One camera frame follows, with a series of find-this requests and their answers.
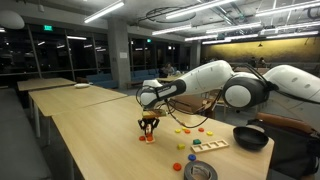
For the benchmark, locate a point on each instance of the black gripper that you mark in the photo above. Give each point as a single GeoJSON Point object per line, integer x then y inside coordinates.
{"type": "Point", "coordinates": [149, 121]}

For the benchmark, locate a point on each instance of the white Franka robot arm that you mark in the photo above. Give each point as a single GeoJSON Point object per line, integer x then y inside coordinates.
{"type": "Point", "coordinates": [206, 78]}

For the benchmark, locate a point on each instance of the round yellow block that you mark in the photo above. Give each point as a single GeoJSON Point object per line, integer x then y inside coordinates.
{"type": "Point", "coordinates": [178, 130]}
{"type": "Point", "coordinates": [209, 133]}

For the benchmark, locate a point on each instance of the square yellow block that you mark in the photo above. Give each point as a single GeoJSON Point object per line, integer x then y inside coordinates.
{"type": "Point", "coordinates": [181, 145]}
{"type": "Point", "coordinates": [184, 128]}

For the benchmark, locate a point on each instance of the green block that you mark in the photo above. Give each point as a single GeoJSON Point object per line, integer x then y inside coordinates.
{"type": "Point", "coordinates": [197, 141]}

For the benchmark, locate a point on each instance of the round blue block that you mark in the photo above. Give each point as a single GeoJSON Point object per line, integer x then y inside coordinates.
{"type": "Point", "coordinates": [191, 157]}

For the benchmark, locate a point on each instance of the round red block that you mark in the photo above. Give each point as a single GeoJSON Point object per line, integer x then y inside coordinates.
{"type": "Point", "coordinates": [201, 129]}

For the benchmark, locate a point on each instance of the long wooden table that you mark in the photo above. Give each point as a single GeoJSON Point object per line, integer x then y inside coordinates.
{"type": "Point", "coordinates": [170, 79]}

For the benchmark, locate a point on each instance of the blue sofa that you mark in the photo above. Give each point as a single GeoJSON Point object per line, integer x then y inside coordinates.
{"type": "Point", "coordinates": [144, 74]}
{"type": "Point", "coordinates": [101, 80]}

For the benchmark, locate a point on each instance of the wooden slotted tray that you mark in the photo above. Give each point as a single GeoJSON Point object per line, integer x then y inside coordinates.
{"type": "Point", "coordinates": [210, 145]}

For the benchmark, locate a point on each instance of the seated person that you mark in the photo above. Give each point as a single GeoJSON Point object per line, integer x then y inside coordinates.
{"type": "Point", "coordinates": [167, 69]}

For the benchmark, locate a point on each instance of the white paper sign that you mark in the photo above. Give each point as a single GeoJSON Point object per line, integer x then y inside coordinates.
{"type": "Point", "coordinates": [123, 55]}

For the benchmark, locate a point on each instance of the white plate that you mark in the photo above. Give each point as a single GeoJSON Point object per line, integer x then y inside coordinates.
{"type": "Point", "coordinates": [81, 85]}

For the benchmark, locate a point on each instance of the light wooden table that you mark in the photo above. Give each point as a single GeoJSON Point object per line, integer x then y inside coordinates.
{"type": "Point", "coordinates": [43, 83]}
{"type": "Point", "coordinates": [66, 98]}

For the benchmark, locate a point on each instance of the green exit sign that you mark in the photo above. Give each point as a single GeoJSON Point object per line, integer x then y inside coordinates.
{"type": "Point", "coordinates": [148, 40]}
{"type": "Point", "coordinates": [48, 27]}

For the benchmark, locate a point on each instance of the black bowl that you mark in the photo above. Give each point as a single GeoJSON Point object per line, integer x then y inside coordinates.
{"type": "Point", "coordinates": [250, 137]}

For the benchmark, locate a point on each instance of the brown leather chair top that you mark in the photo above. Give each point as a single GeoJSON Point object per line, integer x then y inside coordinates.
{"type": "Point", "coordinates": [283, 121]}

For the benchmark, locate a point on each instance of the dark gray chair back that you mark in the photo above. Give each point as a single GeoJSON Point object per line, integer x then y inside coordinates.
{"type": "Point", "coordinates": [293, 156]}

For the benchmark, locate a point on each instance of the white pendant lamp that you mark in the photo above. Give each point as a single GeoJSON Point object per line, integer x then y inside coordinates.
{"type": "Point", "coordinates": [10, 19]}

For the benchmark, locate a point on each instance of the tan wrist mount plate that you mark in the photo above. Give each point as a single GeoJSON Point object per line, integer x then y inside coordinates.
{"type": "Point", "coordinates": [151, 113]}

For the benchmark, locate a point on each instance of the gray duct tape roll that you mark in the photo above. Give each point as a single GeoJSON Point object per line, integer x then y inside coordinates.
{"type": "Point", "coordinates": [190, 171]}

